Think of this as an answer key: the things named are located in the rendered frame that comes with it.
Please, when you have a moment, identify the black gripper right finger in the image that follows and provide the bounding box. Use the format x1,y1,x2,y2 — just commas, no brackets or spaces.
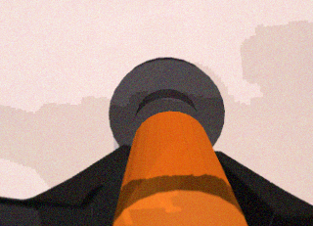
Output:
214,151,313,226

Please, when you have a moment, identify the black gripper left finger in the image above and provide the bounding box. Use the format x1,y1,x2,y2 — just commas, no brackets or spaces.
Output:
0,145,131,226

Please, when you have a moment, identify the orange cylinder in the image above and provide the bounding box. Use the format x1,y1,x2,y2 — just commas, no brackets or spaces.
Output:
112,112,247,226

